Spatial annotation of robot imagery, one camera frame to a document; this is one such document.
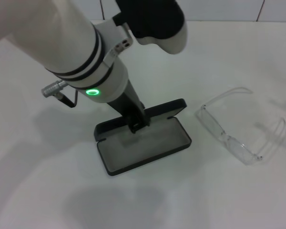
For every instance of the black glasses case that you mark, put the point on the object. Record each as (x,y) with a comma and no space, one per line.
(143,148)

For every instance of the clear white glasses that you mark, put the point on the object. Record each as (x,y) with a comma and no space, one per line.
(243,152)

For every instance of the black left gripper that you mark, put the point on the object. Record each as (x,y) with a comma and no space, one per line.
(128,102)

